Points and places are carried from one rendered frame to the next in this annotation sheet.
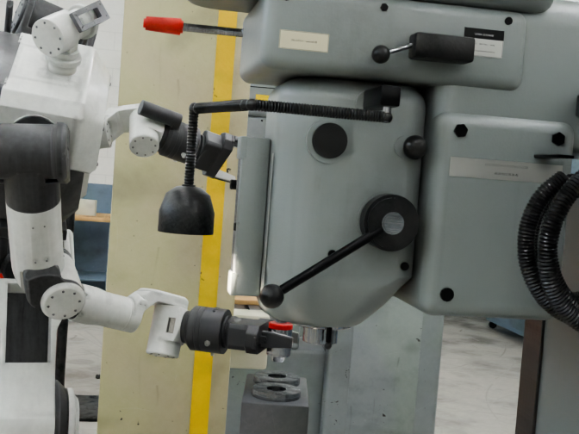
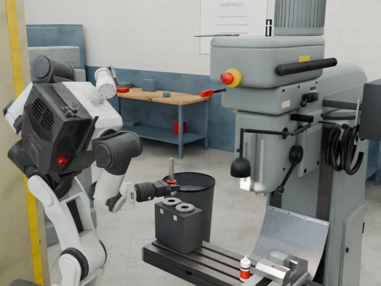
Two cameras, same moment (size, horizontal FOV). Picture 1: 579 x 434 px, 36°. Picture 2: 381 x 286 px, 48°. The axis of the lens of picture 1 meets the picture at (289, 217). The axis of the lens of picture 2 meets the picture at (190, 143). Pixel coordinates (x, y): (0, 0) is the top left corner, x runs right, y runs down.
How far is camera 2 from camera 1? 1.29 m
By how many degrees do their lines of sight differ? 43
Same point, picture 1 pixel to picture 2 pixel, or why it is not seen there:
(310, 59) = (286, 109)
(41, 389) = (95, 242)
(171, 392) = (18, 213)
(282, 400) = (193, 211)
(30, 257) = (115, 192)
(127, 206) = not seen: outside the picture
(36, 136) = (131, 142)
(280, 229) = (270, 165)
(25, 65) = (85, 102)
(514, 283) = (314, 160)
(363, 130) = (289, 126)
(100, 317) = not seen: hidden behind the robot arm
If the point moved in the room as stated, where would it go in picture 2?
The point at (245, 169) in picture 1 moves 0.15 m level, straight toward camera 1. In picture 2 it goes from (252, 146) to (287, 154)
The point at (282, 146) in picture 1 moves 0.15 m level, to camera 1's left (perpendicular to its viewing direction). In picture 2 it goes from (269, 137) to (241, 144)
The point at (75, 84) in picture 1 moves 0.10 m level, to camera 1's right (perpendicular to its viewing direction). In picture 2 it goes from (109, 107) to (131, 104)
